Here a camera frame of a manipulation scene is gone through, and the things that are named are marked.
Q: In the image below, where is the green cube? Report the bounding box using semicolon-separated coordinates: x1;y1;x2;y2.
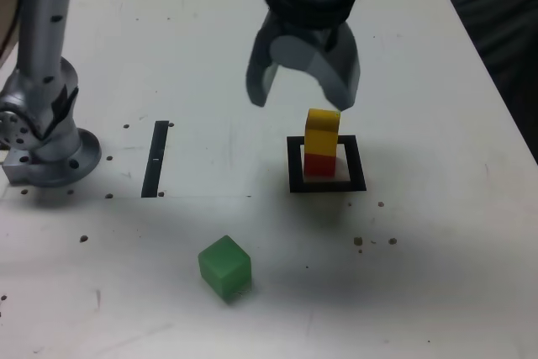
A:
198;235;252;304

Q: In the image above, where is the yellow cube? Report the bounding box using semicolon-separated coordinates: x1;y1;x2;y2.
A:
303;108;342;156

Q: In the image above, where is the black tape strip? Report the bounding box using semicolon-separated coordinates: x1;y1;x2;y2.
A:
140;120;170;198

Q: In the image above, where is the red cube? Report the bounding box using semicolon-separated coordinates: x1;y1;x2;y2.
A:
303;152;337;178

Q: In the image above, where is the black tape square outline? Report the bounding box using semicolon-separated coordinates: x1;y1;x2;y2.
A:
286;135;367;194

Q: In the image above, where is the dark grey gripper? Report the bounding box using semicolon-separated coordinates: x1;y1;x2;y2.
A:
245;17;363;112

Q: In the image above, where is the person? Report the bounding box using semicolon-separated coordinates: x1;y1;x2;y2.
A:
451;0;538;171

